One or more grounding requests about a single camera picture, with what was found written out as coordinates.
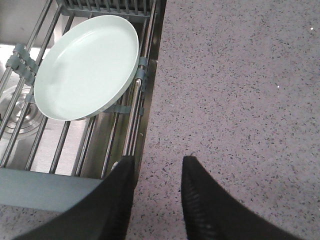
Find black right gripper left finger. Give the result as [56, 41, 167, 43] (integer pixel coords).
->
[17, 156, 135, 240]

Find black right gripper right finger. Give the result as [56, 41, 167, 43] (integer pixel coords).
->
[181, 156, 297, 240]

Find pale green round plate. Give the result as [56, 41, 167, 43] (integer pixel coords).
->
[33, 15, 140, 121]

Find steel roll-up drying rack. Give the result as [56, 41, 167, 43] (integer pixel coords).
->
[0, 0, 157, 213]

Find stainless steel sink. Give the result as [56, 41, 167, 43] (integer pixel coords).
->
[0, 0, 168, 191]

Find round steel sink drain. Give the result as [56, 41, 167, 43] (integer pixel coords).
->
[0, 85, 43, 140]

